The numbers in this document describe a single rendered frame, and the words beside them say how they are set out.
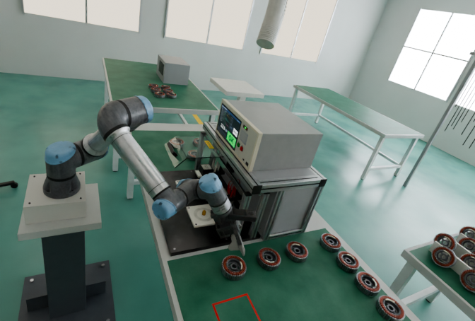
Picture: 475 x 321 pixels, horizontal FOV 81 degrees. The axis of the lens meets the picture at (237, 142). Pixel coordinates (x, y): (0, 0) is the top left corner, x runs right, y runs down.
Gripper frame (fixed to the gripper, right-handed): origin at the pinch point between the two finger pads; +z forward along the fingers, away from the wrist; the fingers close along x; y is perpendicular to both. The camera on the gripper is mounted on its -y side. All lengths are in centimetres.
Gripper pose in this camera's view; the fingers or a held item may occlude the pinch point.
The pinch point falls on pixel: (243, 240)
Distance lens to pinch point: 124.6
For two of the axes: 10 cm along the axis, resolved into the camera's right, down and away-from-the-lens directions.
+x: 1.0, 4.6, -8.8
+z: 3.2, 8.2, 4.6
